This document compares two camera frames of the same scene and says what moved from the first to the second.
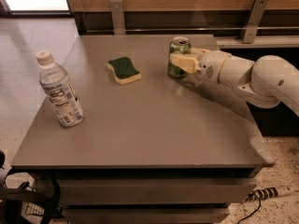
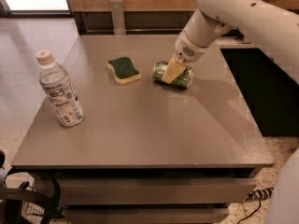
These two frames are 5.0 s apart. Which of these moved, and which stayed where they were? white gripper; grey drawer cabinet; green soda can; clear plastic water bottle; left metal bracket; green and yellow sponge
Moved: white gripper; green soda can
Stayed: green and yellow sponge; grey drawer cabinet; left metal bracket; clear plastic water bottle
